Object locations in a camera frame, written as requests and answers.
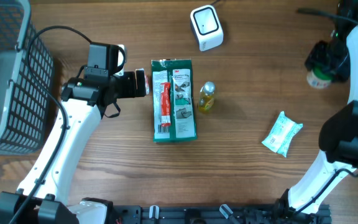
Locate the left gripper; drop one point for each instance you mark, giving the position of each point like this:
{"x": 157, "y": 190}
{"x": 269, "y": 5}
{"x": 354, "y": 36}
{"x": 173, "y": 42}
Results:
{"x": 134, "y": 84}

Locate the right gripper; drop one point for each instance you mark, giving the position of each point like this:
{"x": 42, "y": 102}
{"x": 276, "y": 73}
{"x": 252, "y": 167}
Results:
{"x": 339, "y": 71}

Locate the red snack stick packet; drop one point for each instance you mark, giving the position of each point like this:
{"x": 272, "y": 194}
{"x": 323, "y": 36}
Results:
{"x": 165, "y": 104}

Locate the green round can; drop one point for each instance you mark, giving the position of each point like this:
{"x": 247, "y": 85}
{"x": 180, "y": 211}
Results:
{"x": 317, "y": 79}

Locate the green 3M gloves package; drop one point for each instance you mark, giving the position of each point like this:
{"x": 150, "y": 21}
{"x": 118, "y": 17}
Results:
{"x": 180, "y": 75}

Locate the yellow liquid soap bottle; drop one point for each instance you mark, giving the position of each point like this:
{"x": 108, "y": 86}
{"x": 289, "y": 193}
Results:
{"x": 206, "y": 97}

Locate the teal wet wipes pack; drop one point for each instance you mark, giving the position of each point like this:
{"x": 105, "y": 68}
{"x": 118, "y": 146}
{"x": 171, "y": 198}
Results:
{"x": 279, "y": 138}

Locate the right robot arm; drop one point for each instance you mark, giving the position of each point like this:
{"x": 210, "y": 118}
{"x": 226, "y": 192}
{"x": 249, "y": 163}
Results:
{"x": 338, "y": 138}

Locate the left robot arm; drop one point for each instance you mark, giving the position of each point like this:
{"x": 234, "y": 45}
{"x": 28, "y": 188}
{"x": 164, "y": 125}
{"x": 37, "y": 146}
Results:
{"x": 43, "y": 194}

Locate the white barcode scanner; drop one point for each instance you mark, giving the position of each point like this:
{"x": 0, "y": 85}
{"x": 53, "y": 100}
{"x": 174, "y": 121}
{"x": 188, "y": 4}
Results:
{"x": 206, "y": 27}

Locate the grey plastic mesh basket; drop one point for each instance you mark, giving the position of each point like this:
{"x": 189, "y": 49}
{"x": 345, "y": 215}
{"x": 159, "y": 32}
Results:
{"x": 23, "y": 105}

